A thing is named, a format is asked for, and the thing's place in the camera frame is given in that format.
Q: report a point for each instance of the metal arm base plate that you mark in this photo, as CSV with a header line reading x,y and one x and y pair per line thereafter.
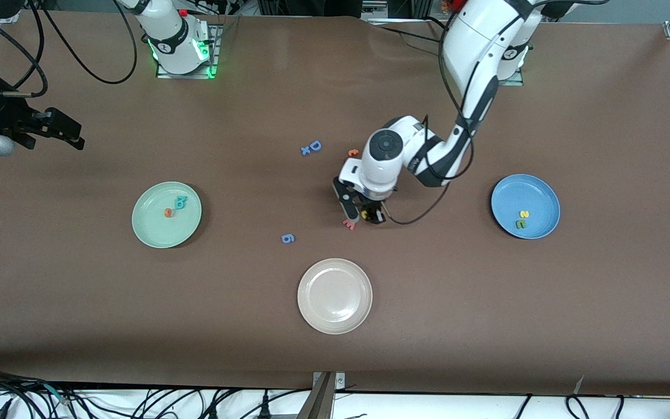
x,y
214,58
515,81

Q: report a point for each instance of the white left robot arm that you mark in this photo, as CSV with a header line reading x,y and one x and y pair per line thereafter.
x,y
474,35

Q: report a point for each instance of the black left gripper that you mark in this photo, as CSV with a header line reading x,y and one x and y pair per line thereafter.
x,y
374,208

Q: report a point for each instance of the teal foam letter d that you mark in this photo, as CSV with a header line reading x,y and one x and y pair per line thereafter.
x,y
180,203

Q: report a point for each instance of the blue foam letter g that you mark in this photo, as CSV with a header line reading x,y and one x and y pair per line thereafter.
x,y
288,238

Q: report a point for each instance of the blue round plate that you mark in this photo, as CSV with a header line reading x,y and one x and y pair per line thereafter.
x,y
535,195

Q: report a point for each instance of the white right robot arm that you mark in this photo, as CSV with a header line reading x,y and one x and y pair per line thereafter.
x,y
172,41

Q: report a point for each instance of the blue foam letter D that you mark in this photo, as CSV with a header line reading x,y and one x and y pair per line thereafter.
x,y
315,145

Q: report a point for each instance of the pink red foam letter w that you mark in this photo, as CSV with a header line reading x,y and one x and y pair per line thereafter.
x,y
349,225

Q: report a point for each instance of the pale green round plate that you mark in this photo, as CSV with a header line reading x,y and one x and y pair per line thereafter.
x,y
163,230

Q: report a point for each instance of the aluminium frame beam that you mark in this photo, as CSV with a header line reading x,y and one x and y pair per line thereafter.
x,y
320,401

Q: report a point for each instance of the white paper tag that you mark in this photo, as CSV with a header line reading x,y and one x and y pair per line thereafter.
x,y
580,384

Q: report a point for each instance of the red box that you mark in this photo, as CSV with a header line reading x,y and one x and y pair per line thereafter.
x,y
457,4

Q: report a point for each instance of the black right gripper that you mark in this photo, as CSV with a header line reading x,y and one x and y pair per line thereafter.
x,y
2,115

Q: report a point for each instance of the beige round plate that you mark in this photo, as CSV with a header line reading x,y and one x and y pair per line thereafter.
x,y
335,297

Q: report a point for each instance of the black power plug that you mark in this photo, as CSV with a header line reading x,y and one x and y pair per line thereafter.
x,y
265,407

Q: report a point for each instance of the grey metal rack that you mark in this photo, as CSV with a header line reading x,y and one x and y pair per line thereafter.
x,y
376,6

